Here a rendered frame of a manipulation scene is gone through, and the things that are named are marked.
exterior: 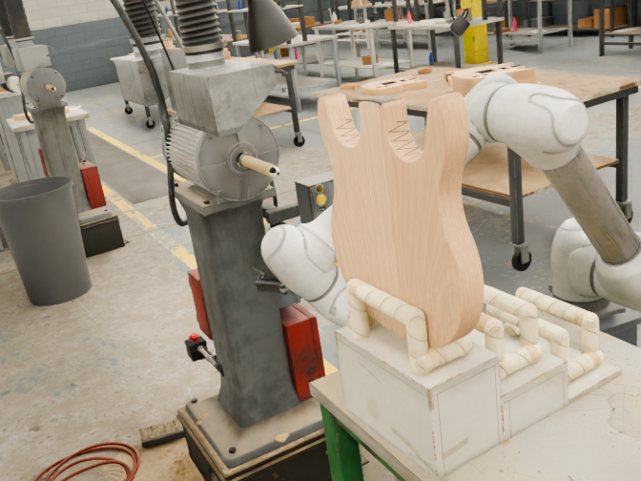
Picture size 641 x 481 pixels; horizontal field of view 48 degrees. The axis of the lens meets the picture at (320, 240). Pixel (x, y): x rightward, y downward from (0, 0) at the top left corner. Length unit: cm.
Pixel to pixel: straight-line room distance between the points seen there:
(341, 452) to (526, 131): 77
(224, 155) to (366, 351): 97
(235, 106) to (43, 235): 304
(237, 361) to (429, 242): 147
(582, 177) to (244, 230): 108
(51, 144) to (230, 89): 384
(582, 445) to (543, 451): 7
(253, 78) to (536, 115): 66
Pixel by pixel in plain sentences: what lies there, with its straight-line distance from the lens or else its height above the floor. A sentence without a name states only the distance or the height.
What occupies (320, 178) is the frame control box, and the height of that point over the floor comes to 112.
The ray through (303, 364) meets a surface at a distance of 254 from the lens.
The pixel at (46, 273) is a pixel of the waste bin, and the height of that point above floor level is 22.
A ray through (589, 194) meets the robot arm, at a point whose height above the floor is 116.
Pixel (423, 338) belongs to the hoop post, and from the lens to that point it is 114.
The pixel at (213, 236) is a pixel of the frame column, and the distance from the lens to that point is 227.
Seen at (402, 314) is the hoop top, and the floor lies 120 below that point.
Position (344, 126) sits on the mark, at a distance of 122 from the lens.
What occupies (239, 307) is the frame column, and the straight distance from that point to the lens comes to 238.
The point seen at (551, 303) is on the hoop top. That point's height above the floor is 105.
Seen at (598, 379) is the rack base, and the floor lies 94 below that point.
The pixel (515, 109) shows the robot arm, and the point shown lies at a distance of 159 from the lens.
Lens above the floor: 172
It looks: 20 degrees down
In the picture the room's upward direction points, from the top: 8 degrees counter-clockwise
